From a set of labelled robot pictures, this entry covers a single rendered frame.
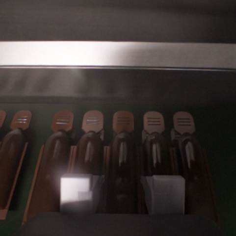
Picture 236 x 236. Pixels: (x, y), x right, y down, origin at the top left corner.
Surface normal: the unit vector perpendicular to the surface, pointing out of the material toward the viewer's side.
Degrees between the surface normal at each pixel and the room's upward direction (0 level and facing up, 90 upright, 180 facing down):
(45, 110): 2
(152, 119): 2
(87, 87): 90
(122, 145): 2
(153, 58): 55
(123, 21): 90
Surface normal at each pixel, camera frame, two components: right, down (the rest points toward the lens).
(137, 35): -0.03, 0.69
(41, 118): 0.00, -0.72
